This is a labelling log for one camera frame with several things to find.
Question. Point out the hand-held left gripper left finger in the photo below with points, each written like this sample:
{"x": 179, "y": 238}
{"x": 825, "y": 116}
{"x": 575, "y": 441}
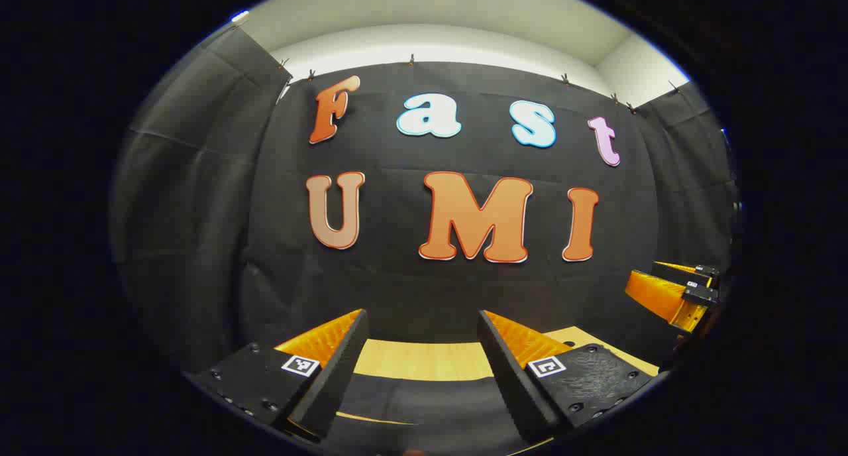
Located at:
{"x": 338, "y": 376}

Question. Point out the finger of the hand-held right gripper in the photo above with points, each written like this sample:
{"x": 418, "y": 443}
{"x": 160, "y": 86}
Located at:
{"x": 676, "y": 268}
{"x": 656, "y": 293}

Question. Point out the white ceiling light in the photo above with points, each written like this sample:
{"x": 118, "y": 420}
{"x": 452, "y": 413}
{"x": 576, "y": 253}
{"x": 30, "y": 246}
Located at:
{"x": 240, "y": 16}

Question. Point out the dark grey jeans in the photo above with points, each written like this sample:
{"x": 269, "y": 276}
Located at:
{"x": 424, "y": 403}

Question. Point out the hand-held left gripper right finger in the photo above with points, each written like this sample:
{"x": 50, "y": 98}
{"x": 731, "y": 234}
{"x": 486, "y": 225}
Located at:
{"x": 513, "y": 390}

